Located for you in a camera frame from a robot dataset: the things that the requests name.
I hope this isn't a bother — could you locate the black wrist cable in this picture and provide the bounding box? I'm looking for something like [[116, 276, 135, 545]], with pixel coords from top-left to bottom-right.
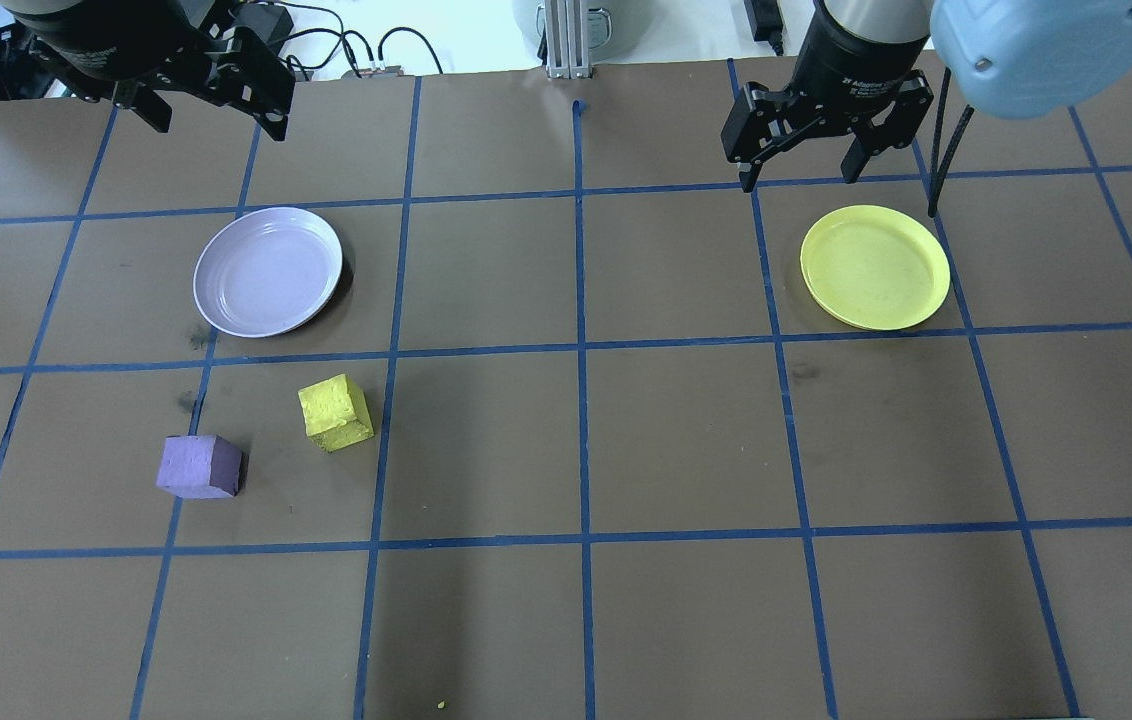
[[928, 66, 976, 218]]

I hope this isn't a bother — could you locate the yellow foam block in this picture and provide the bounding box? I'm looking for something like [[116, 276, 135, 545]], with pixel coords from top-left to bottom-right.
[[297, 373, 375, 454]]

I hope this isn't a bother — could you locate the purple foam block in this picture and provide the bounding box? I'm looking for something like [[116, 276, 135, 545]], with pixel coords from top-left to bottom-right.
[[155, 434, 244, 500]]

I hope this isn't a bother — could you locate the purple plate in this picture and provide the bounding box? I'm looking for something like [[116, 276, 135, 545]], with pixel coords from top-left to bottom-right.
[[193, 206, 344, 339]]

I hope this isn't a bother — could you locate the yellow plate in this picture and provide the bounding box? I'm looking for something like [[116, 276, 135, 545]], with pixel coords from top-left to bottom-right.
[[800, 204, 952, 332]]

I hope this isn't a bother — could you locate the black power adapter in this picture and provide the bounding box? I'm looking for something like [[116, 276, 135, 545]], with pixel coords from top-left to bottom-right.
[[743, 0, 788, 57]]

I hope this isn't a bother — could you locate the aluminium extrusion post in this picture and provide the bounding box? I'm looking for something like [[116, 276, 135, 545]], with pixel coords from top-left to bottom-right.
[[543, 0, 596, 80]]

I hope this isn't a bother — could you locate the black power brick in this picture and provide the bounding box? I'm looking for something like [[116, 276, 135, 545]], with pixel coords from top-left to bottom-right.
[[244, 4, 294, 43]]

